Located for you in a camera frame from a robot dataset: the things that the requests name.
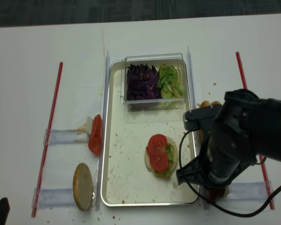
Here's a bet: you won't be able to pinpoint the bottom bun on tray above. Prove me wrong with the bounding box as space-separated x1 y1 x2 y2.
144 134 178 180

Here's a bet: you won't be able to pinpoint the left lower clear cross holder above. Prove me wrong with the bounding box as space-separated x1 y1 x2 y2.
32 188 76 209

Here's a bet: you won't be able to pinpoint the left red rail strip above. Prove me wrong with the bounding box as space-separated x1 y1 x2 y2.
31 62 63 218

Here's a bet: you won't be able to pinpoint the black cable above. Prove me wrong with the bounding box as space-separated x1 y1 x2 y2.
177 129 281 217

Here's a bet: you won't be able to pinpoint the right red rail strip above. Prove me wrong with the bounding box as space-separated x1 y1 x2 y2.
236 52 272 196

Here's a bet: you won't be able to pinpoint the white rectangular metal tray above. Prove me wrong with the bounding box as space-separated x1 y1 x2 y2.
101 61 199 207

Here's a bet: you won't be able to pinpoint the sesame bun half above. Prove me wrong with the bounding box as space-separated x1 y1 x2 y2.
211 101 222 105
199 101 211 143

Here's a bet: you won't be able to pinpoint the right sesame bun left half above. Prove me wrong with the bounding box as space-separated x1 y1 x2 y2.
199 101 211 143

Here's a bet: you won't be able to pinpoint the clear plastic salad container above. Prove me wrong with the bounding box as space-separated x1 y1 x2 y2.
122 53 188 112

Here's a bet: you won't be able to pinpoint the shredded purple cabbage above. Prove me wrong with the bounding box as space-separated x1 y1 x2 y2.
126 64 162 101

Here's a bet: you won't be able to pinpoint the left upper clear cross holder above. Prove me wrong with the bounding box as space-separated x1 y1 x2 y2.
43 129 89 146

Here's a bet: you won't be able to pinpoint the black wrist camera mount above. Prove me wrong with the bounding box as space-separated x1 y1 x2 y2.
183 105 222 132

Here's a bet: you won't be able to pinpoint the right lower clear cross holder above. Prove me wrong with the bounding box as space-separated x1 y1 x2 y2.
224 181 273 201

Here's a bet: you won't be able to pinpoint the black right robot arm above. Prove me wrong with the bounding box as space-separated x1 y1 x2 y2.
176 89 281 188

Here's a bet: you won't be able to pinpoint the black left robot part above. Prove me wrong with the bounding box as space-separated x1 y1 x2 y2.
0 197 10 225

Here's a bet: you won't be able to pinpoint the clear cross holder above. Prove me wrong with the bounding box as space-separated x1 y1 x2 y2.
224 181 273 201
43 129 89 146
32 188 76 209

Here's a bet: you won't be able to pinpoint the left clear long rail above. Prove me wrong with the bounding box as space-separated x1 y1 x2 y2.
95 50 110 211

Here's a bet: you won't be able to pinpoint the white pusher block right lower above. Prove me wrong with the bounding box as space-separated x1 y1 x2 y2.
224 185 232 196

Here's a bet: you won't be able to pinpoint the lettuce under tomato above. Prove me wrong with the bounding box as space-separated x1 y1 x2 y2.
154 144 175 180

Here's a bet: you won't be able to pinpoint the stack of meat slices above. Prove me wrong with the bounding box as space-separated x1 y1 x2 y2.
207 188 225 202

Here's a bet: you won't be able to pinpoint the left standing tomato slices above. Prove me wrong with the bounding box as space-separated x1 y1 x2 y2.
88 114 102 156

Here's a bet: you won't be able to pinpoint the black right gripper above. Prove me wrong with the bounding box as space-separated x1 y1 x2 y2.
176 131 257 189

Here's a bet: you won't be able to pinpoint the white pusher block left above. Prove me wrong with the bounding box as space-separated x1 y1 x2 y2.
85 117 93 137

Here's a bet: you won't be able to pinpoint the tomato slices on bun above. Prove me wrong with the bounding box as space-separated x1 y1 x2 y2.
146 134 169 173

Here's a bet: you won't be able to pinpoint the green lettuce pieces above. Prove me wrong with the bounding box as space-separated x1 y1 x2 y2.
157 64 183 98

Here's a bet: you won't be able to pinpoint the white pusher block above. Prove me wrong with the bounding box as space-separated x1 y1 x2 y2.
224 185 232 196
85 117 93 137

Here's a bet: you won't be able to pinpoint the red rail strip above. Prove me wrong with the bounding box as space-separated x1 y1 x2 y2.
236 52 272 196
31 62 63 218

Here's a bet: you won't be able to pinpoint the left standing bun half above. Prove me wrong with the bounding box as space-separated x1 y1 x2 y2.
73 163 93 211

